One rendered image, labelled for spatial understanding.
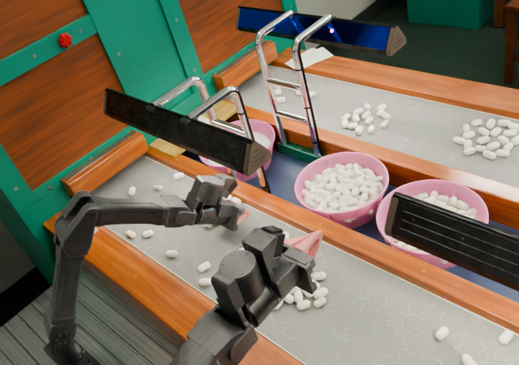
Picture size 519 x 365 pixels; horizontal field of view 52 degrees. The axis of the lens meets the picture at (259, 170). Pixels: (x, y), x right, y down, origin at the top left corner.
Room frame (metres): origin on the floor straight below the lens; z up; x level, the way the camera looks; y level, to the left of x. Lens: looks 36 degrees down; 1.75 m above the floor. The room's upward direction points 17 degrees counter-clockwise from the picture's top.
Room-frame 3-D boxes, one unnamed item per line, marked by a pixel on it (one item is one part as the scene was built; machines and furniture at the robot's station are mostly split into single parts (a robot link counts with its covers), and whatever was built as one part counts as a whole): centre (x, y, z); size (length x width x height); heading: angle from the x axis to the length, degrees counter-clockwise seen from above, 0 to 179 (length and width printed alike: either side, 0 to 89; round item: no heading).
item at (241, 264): (0.55, 0.10, 1.12); 0.12 x 0.09 x 0.12; 127
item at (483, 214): (0.93, -0.37, 0.72); 0.27 x 0.27 x 0.10
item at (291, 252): (0.64, -0.04, 1.07); 0.09 x 0.07 x 0.07; 127
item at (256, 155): (1.22, 0.17, 1.08); 0.62 x 0.08 x 0.07; 36
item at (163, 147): (1.70, 0.17, 0.77); 0.33 x 0.15 x 0.01; 126
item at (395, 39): (1.54, -0.28, 1.08); 0.62 x 0.08 x 0.07; 36
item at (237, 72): (1.94, -0.07, 0.83); 0.30 x 0.06 x 0.07; 126
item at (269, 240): (0.61, 0.02, 1.13); 0.07 x 0.06 x 0.11; 37
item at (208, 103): (1.26, 0.11, 0.90); 0.20 x 0.19 x 0.45; 36
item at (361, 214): (1.16, -0.21, 0.72); 0.27 x 0.27 x 0.10
